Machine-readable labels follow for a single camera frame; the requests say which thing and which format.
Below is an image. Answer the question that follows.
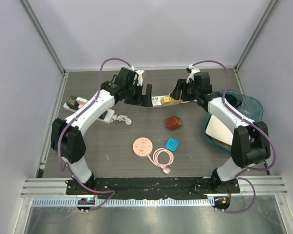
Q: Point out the yellow plug adapter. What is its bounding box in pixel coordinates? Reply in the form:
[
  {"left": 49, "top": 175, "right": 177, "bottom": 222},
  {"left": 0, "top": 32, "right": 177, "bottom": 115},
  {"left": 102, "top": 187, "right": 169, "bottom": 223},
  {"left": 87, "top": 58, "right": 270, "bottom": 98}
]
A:
[{"left": 161, "top": 96, "right": 172, "bottom": 105}]

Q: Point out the short white power strip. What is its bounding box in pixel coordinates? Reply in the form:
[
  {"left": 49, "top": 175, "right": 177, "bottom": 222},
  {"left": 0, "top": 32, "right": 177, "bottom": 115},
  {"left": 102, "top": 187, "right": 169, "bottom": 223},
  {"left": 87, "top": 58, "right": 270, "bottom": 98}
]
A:
[{"left": 152, "top": 96, "right": 169, "bottom": 108}]

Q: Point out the red cube plug adapter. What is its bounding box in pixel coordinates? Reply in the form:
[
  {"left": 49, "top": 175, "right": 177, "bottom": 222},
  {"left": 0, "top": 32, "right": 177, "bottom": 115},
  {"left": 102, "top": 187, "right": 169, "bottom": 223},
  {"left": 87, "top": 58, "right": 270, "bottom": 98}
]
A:
[{"left": 166, "top": 116, "right": 182, "bottom": 131}]

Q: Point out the slotted cable duct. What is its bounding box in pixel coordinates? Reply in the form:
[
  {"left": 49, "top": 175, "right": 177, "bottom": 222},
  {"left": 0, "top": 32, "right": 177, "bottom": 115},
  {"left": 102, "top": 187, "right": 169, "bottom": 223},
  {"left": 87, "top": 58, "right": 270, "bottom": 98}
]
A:
[{"left": 32, "top": 197, "right": 214, "bottom": 207}]

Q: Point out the dark green cup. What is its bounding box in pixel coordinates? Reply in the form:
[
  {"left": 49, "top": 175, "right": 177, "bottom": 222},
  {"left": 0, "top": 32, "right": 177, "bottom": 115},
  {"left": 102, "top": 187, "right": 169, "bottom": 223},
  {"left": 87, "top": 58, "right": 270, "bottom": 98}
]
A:
[{"left": 225, "top": 94, "right": 242, "bottom": 108}]

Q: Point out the round pink power socket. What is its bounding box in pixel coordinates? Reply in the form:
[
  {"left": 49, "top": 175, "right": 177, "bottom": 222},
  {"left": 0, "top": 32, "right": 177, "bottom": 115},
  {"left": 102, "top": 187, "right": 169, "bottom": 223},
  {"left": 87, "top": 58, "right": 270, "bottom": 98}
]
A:
[{"left": 132, "top": 137, "right": 153, "bottom": 158}]

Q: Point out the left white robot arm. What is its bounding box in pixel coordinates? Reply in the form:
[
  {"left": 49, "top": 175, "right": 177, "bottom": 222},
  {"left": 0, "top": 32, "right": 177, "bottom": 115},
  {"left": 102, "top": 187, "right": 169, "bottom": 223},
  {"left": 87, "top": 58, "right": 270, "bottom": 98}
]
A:
[{"left": 51, "top": 67, "right": 152, "bottom": 195}]

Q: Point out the teal plastic bin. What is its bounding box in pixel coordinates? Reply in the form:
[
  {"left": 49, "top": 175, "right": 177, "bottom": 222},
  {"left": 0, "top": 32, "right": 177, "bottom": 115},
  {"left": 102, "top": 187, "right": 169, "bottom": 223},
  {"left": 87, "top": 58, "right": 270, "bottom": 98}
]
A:
[{"left": 202, "top": 89, "right": 264, "bottom": 154}]

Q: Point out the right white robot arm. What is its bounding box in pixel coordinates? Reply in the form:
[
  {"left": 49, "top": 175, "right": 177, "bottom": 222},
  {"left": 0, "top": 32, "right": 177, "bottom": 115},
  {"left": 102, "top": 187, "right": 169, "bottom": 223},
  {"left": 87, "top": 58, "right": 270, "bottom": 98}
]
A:
[{"left": 169, "top": 72, "right": 271, "bottom": 193}]

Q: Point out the white plug adapter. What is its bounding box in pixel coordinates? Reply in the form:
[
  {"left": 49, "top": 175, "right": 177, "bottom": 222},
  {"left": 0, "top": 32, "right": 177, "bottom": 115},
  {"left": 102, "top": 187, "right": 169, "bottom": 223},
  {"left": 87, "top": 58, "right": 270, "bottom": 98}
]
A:
[{"left": 76, "top": 97, "right": 88, "bottom": 104}]

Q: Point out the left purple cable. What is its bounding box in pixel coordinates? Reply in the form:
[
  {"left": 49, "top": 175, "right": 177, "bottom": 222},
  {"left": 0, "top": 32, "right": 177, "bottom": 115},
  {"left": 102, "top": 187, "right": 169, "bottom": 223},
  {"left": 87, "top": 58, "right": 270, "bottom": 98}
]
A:
[{"left": 57, "top": 58, "right": 135, "bottom": 212}]

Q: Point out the pink coiled power cord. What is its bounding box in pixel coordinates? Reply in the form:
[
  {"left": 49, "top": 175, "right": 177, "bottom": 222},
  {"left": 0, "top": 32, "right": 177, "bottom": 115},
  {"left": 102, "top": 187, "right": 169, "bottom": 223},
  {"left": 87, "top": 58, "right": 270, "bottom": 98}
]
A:
[{"left": 147, "top": 148, "right": 174, "bottom": 175}]

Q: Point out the purple cable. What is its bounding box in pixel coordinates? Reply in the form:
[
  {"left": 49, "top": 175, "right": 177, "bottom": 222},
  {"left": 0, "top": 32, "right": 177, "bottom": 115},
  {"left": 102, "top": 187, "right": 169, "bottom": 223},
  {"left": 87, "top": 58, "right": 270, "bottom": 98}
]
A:
[
  {"left": 57, "top": 58, "right": 135, "bottom": 212},
  {"left": 191, "top": 59, "right": 279, "bottom": 214}
]

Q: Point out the long white power strip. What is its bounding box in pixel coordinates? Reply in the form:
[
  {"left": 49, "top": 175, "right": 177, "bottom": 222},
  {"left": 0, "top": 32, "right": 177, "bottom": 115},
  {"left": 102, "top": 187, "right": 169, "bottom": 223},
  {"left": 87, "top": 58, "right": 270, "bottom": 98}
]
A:
[{"left": 63, "top": 103, "right": 115, "bottom": 124}]

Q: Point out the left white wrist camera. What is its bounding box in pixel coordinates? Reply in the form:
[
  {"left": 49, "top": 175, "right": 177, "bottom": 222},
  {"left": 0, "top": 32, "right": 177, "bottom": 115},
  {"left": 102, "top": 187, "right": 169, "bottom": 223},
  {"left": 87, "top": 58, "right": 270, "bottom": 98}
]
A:
[{"left": 129, "top": 66, "right": 145, "bottom": 86}]

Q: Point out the white paper sheet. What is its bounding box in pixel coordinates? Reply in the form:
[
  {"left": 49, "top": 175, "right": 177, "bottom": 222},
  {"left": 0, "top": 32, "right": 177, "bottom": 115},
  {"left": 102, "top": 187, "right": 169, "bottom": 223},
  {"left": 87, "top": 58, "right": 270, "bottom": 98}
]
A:
[{"left": 205, "top": 115, "right": 233, "bottom": 149}]

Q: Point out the blue plug adapter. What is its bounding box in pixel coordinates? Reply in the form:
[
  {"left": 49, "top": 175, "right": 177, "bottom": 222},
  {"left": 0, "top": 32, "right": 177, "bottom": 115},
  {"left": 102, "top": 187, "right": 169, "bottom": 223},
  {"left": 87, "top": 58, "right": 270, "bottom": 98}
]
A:
[{"left": 165, "top": 137, "right": 179, "bottom": 152}]

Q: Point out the orange cube plug adapter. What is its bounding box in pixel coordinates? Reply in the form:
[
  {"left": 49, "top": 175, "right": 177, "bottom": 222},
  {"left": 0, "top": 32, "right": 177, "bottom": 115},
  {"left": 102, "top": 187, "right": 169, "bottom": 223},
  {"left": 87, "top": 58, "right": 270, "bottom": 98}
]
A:
[{"left": 169, "top": 92, "right": 183, "bottom": 105}]

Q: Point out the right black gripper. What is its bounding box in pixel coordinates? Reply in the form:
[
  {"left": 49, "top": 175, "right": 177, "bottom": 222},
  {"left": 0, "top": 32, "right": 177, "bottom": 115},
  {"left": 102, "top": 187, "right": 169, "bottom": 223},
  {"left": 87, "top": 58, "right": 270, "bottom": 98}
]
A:
[{"left": 170, "top": 79, "right": 200, "bottom": 101}]

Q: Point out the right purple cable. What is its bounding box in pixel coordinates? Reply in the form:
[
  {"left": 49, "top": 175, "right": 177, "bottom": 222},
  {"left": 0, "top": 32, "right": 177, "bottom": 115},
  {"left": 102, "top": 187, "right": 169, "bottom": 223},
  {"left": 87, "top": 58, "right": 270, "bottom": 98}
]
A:
[{"left": 191, "top": 59, "right": 279, "bottom": 214}]

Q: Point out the white long strip cord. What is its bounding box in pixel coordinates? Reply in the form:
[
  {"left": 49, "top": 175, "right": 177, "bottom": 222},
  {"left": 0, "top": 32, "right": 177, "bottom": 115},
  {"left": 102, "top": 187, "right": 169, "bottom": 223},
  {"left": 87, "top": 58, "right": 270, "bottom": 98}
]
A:
[{"left": 111, "top": 111, "right": 132, "bottom": 125}]

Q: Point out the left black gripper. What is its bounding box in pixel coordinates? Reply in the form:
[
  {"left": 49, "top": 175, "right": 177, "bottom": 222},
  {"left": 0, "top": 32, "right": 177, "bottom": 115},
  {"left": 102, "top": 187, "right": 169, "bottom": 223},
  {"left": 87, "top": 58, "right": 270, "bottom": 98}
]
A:
[{"left": 125, "top": 82, "right": 153, "bottom": 107}]

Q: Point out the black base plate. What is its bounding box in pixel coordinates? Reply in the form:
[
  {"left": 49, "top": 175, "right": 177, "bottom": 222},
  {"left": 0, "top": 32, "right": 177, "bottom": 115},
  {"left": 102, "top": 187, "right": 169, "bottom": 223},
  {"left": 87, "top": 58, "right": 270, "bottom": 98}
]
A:
[{"left": 65, "top": 175, "right": 241, "bottom": 200}]

